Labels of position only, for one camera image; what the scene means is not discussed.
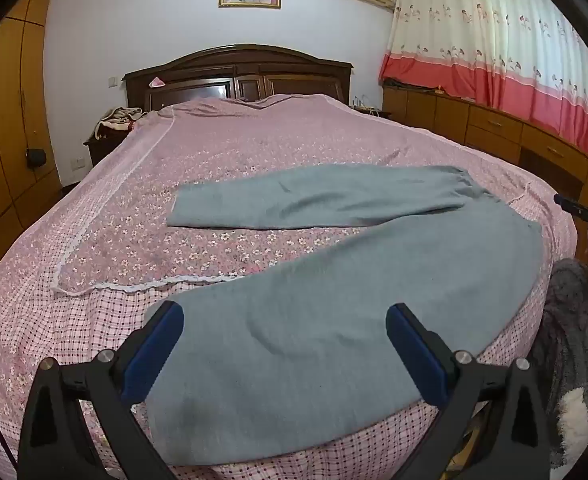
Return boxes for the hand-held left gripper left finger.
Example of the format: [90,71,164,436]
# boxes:
[18,301,185,480]

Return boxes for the dark wooden headboard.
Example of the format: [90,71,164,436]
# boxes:
[124,44,353,112]

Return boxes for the pink floral bed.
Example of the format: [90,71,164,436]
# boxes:
[0,94,582,480]

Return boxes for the pile of clothes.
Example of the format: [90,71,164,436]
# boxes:
[92,106,147,142]

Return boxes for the grey pants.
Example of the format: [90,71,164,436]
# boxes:
[144,162,545,467]

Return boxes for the wooden drawer cabinet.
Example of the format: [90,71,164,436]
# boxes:
[381,82,588,196]

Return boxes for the floral curtain with red border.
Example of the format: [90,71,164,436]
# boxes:
[380,0,588,161]

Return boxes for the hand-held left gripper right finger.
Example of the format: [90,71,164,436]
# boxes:
[385,303,555,480]

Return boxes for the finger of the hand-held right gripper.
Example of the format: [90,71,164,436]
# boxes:
[554,194,588,223]

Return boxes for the wooden wardrobe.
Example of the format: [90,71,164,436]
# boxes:
[0,0,64,301]

